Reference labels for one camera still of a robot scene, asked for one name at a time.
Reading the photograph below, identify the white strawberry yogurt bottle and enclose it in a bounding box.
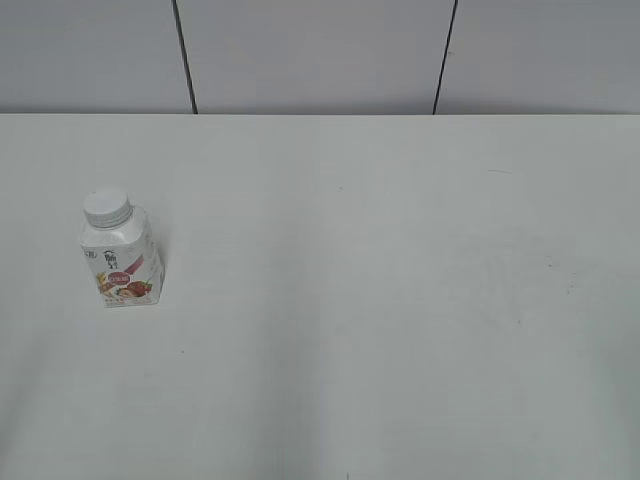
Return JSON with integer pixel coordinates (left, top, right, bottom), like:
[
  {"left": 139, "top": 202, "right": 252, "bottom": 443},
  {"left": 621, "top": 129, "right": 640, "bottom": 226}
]
[{"left": 80, "top": 206, "right": 165, "bottom": 308}]

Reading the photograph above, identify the white ribbed bottle cap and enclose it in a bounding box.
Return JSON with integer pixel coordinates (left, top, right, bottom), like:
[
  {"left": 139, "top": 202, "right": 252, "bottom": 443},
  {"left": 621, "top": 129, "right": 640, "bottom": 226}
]
[{"left": 83, "top": 187, "right": 133, "bottom": 229}]

